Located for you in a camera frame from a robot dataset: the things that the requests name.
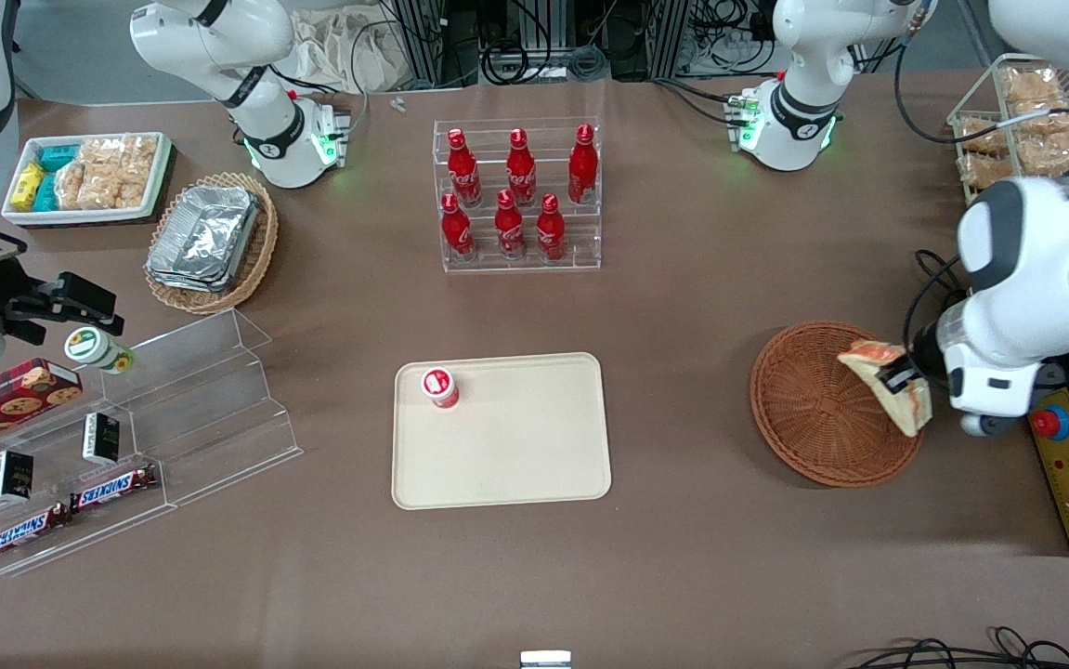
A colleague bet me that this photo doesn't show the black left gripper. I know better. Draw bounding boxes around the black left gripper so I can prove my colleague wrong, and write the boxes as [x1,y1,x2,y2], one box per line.
[879,318,955,398]

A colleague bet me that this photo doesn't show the triangle sandwich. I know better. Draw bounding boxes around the triangle sandwich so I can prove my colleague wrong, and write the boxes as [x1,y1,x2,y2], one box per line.
[837,338,934,439]

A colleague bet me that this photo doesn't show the round brown wicker basket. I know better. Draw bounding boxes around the round brown wicker basket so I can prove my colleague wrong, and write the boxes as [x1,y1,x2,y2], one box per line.
[750,321,928,489]

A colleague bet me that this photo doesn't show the white rectangular snack tray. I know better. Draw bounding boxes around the white rectangular snack tray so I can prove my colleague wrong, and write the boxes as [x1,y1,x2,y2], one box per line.
[1,132,174,228]

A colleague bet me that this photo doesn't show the oval tan wicker basket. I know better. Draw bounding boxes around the oval tan wicker basket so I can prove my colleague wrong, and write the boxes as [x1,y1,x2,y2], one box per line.
[143,172,280,316]

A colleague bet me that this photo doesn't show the beige plastic tray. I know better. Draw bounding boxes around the beige plastic tray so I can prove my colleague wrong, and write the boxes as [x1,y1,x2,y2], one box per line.
[391,352,613,511]

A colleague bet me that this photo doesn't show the green lid white cup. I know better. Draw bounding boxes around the green lid white cup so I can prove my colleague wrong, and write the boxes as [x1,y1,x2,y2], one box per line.
[64,327,137,376]

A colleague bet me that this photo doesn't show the red cookie box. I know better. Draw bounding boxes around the red cookie box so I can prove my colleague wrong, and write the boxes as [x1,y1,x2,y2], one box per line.
[0,358,85,462]

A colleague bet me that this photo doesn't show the clear rice cracker bag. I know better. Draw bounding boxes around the clear rice cracker bag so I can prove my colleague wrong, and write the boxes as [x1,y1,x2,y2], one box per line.
[79,138,124,211]
[55,163,91,211]
[116,136,160,209]

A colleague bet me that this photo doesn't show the yellow snack pack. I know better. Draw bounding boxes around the yellow snack pack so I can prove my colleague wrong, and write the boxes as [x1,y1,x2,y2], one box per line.
[11,161,46,211]

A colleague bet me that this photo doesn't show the small black box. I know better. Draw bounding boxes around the small black box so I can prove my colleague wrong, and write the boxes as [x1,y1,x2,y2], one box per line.
[0,450,36,505]
[82,413,123,466]

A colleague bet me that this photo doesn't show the stack of foil trays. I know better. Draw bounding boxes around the stack of foil trays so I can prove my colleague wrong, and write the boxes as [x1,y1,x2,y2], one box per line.
[145,184,262,295]

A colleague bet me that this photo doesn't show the clear acrylic step shelf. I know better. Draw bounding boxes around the clear acrylic step shelf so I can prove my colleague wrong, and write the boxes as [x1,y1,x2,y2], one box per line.
[0,308,304,579]

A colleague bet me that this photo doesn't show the Snickers bar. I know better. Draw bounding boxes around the Snickers bar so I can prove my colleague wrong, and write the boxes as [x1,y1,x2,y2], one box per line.
[70,464,161,515]
[0,503,72,563]

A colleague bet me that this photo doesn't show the brown snack bag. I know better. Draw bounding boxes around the brown snack bag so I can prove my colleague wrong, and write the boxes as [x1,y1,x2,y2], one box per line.
[1012,100,1069,179]
[959,156,1023,191]
[958,116,1010,156]
[1001,65,1066,105]

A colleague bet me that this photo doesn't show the clear acrylic bottle rack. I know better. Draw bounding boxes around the clear acrylic bottle rack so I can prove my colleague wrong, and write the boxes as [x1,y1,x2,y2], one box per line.
[432,117,604,274]

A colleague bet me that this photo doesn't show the red cola bottle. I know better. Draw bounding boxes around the red cola bottle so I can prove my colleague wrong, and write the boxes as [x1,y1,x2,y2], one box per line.
[567,124,600,206]
[493,189,528,262]
[535,193,567,264]
[505,128,539,208]
[447,128,483,208]
[440,192,477,264]

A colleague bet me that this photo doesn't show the beige cloth bag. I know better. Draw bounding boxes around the beige cloth bag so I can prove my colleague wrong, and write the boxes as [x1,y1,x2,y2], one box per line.
[285,7,416,96]

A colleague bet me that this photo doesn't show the red lid yogurt cup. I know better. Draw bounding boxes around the red lid yogurt cup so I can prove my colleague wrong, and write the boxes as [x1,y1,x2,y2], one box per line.
[420,367,461,411]

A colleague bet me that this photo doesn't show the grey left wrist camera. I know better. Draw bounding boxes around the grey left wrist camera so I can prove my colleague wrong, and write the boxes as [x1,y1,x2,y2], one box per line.
[958,411,1030,439]

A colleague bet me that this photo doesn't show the white wire rack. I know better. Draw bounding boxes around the white wire rack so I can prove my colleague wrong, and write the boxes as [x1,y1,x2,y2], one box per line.
[946,52,1069,203]

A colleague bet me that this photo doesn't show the black floor cables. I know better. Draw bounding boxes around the black floor cables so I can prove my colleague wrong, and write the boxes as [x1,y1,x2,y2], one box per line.
[845,626,1069,669]

